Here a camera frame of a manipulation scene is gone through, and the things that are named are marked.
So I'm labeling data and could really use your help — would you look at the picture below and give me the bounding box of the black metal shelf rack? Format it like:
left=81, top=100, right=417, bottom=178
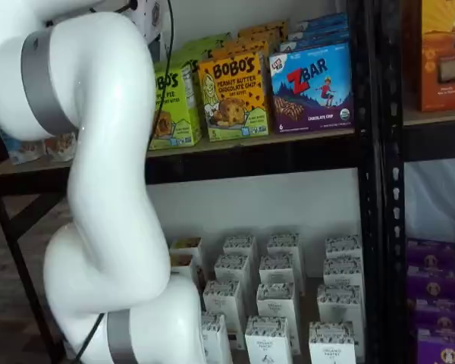
left=0, top=0, right=382, bottom=364
left=381, top=0, right=455, bottom=364

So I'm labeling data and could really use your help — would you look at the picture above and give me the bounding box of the white yellow granola box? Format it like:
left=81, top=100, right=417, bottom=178
left=169, top=237, right=204, bottom=266
left=169, top=253, right=196, bottom=281

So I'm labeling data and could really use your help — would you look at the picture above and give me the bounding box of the purple cardboard box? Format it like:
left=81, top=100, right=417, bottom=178
left=416, top=328, right=455, bottom=364
left=406, top=237, right=455, bottom=268
left=414, top=298, right=455, bottom=333
left=406, top=265, right=455, bottom=300

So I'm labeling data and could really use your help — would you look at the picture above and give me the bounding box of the orange cardboard box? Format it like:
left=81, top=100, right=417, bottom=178
left=404, top=0, right=455, bottom=113

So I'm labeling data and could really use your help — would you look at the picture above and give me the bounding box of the yellow Bobo's peanut butter box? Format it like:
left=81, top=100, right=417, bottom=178
left=236, top=19, right=290, bottom=43
left=212, top=36, right=271, bottom=58
left=196, top=50, right=270, bottom=143

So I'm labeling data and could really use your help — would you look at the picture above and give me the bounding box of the granola bag blue label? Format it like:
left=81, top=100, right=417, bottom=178
left=0, top=124, right=49, bottom=166

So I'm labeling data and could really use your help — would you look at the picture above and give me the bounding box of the blue purple Zbar box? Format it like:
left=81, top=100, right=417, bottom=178
left=287, top=21, right=350, bottom=41
left=268, top=40, right=355, bottom=134
left=278, top=30, right=350, bottom=54
left=295, top=12, right=349, bottom=30

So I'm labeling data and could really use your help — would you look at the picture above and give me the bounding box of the white floral print box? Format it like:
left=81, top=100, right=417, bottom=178
left=322, top=256, right=365, bottom=289
left=244, top=315, right=293, bottom=364
left=202, top=279, right=247, bottom=350
left=200, top=311, right=234, bottom=364
left=222, top=234, right=259, bottom=262
left=316, top=284, right=365, bottom=359
left=256, top=282, right=301, bottom=356
left=266, top=232, right=303, bottom=262
left=308, top=321, right=356, bottom=364
left=213, top=253, right=253, bottom=304
left=258, top=253, right=304, bottom=297
left=324, top=234, right=363, bottom=262

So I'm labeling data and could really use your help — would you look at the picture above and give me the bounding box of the granola bag orange label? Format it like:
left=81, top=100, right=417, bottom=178
left=43, top=130, right=80, bottom=163

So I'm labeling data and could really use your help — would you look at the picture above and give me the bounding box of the light wooden shelf board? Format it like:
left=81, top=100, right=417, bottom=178
left=0, top=127, right=356, bottom=177
left=403, top=108, right=455, bottom=127

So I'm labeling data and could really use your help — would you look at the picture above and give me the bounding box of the white pantry boxes group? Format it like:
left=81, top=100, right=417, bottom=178
left=196, top=234, right=365, bottom=364

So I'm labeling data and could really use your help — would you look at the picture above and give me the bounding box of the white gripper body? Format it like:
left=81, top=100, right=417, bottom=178
left=126, top=0, right=165, bottom=46

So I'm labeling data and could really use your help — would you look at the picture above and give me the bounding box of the green Bobo's apple pie box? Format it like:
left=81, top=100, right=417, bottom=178
left=180, top=37, right=228, bottom=61
left=191, top=32, right=234, bottom=45
left=149, top=49, right=202, bottom=151

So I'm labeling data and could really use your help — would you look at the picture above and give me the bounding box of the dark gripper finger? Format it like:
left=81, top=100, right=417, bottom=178
left=149, top=33, right=163, bottom=62

